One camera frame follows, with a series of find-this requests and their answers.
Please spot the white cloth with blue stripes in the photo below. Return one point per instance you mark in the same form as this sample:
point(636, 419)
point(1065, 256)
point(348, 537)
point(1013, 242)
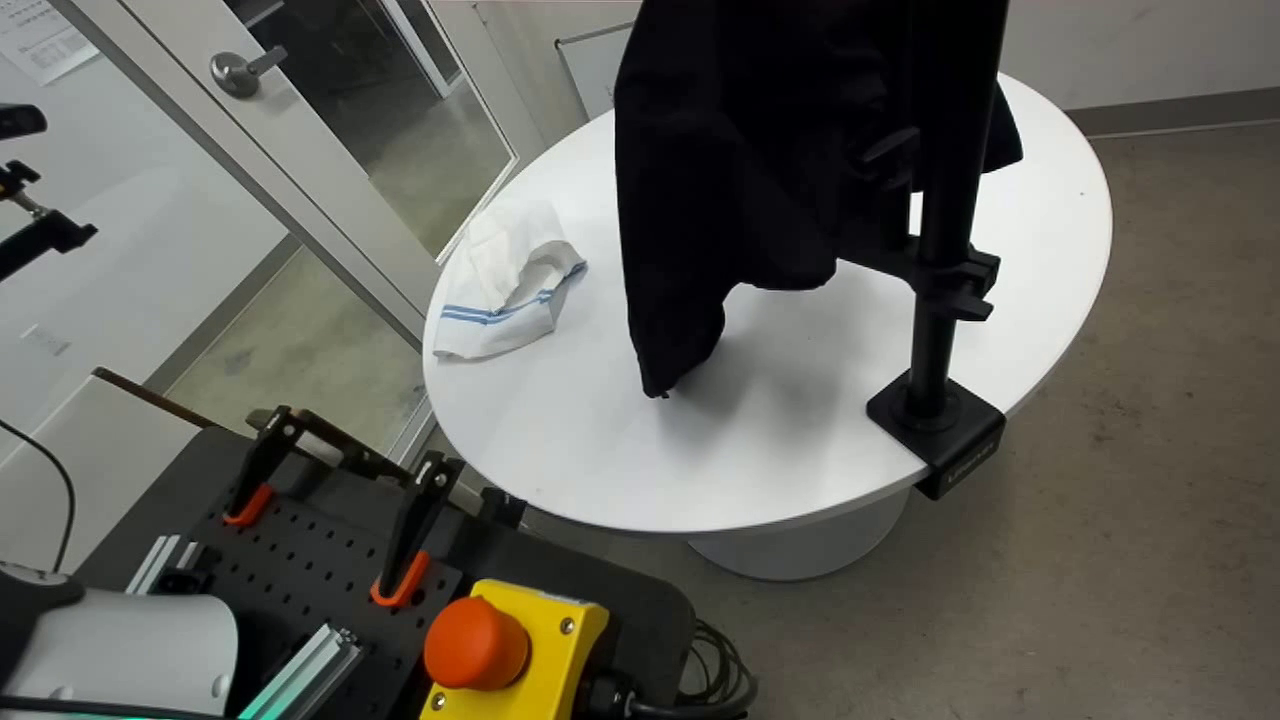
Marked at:
point(505, 286)

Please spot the black cloth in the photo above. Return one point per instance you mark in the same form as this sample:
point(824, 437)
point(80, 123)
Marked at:
point(769, 142)

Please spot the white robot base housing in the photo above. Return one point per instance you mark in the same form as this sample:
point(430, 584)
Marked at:
point(91, 650)

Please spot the black clamp-on stand with arm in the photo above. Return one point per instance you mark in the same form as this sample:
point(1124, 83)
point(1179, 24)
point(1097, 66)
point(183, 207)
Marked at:
point(940, 345)

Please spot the round white table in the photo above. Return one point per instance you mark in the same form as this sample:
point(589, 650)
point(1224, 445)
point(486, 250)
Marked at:
point(764, 463)

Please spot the yellow emergency stop box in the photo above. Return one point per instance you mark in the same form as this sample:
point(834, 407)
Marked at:
point(509, 652)

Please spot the black perforated board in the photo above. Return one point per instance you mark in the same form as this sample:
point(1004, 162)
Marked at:
point(322, 546)

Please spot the aluminium extrusion profile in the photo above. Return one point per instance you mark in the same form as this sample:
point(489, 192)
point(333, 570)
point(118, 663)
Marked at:
point(305, 677)

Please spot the short aluminium extrusion piece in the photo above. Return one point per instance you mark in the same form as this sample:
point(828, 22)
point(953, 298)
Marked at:
point(171, 552)

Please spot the right orange-handled clamp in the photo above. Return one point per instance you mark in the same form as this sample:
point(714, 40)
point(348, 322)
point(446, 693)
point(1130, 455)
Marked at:
point(411, 559)

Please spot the orange-handled clamp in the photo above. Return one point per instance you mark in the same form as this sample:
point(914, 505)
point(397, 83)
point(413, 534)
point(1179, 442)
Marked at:
point(252, 480)
point(411, 559)

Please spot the glass door with metal handle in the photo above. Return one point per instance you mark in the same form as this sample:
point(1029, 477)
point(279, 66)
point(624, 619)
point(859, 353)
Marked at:
point(348, 142)

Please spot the left orange-handled clamp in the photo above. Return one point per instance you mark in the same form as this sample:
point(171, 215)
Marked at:
point(252, 480)

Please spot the black camera mount at left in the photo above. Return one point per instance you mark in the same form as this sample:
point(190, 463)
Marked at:
point(44, 230)

